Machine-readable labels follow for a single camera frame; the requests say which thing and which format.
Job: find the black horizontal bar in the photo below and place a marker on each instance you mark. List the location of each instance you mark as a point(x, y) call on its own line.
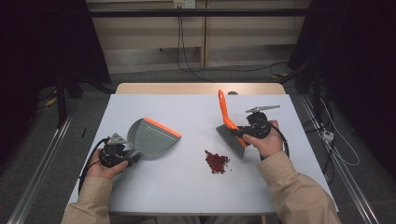
point(202, 12)

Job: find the person's right hand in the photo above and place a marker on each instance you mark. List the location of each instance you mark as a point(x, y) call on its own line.
point(269, 146)

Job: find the white wall socket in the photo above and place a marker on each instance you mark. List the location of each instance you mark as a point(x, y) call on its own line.
point(184, 3)

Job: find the black curtain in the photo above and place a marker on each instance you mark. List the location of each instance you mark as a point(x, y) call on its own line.
point(358, 62)
point(37, 46)

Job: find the wooden table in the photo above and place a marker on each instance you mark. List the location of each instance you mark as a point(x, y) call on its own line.
point(174, 88)

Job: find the black metal stand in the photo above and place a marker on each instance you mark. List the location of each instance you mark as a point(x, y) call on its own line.
point(61, 102)

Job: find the person's left hand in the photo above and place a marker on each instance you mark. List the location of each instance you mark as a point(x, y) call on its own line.
point(104, 172)

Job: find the white power adapter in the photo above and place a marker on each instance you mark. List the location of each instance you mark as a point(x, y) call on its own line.
point(328, 135)

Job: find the grey dustpan with orange rim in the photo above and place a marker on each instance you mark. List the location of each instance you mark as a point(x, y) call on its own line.
point(152, 140)

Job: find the metal floor rail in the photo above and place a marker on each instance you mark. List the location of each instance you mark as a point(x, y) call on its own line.
point(345, 180)
point(37, 174)

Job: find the scatter of red kidney beans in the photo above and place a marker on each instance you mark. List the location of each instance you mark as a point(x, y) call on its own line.
point(216, 161)

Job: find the white table sheet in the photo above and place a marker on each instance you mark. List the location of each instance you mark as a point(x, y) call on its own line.
point(186, 193)

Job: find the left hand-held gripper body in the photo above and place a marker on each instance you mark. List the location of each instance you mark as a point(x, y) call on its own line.
point(113, 152)

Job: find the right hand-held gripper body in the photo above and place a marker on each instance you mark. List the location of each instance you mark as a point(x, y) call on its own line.
point(258, 126)

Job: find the orange brush with grey bristles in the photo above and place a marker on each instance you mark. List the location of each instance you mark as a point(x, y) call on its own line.
point(229, 137)

